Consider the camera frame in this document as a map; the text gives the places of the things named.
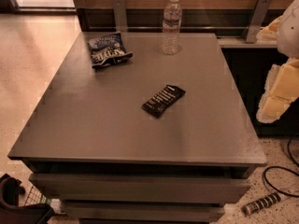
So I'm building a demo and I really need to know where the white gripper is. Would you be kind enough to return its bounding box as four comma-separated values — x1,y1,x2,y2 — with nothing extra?
256,0,299,123

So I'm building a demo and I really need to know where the blue chip bag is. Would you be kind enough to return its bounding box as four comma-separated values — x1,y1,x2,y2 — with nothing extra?
87,32,133,69

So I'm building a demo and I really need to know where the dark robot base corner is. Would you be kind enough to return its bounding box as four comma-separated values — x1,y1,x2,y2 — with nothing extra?
0,173,56,224

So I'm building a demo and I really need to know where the clear plastic water bottle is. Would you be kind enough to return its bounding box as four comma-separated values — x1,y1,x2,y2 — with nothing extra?
162,0,182,55

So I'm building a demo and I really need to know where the black snack bar wrapper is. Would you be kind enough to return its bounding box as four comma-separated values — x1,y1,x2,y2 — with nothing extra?
141,85,186,119

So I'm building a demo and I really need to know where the black white striped power strip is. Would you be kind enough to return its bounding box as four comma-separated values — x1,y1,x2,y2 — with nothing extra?
241,192,287,216

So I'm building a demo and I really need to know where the upper grey drawer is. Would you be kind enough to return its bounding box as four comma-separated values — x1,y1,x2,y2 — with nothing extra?
29,174,249,203

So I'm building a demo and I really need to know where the grey drawer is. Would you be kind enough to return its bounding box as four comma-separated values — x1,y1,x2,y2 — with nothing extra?
62,202,224,223
29,174,249,203

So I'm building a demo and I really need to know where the lower grey drawer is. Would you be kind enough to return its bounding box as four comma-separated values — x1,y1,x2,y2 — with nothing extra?
62,202,224,223

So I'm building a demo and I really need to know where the right grey metal bracket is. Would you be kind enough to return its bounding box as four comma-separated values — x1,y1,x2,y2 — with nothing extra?
245,0,272,44

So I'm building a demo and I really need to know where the grey metal bracket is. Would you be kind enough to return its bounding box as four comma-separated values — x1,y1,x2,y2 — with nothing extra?
112,0,128,32
245,0,272,44

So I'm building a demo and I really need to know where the black cable on floor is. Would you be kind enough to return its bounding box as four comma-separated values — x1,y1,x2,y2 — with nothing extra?
262,135,299,199

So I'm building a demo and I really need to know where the left grey metal bracket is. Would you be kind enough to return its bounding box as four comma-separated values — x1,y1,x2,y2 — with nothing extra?
112,0,128,32

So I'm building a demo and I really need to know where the wire mesh basket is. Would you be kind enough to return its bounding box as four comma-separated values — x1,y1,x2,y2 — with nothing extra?
24,186,50,205

